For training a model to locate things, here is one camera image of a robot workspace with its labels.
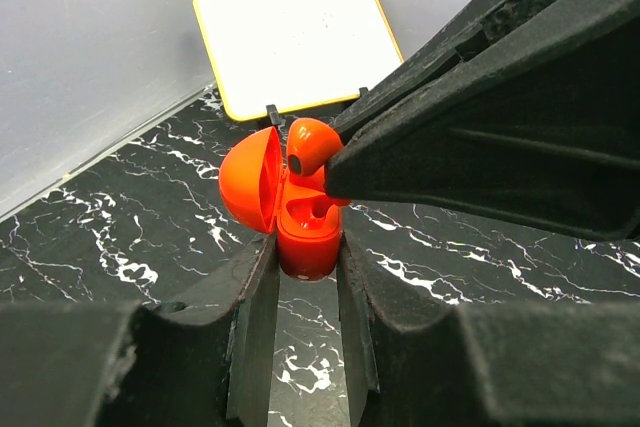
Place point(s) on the small whiteboard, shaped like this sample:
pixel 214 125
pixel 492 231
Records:
pixel 294 54

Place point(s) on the orange earbud charging case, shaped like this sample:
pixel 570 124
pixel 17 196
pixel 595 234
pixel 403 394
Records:
pixel 259 190

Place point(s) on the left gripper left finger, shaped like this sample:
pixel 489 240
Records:
pixel 203 358

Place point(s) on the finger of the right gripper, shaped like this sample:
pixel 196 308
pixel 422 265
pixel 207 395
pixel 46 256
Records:
pixel 479 25
pixel 541 129

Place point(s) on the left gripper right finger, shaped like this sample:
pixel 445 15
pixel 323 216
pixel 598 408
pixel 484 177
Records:
pixel 411 360

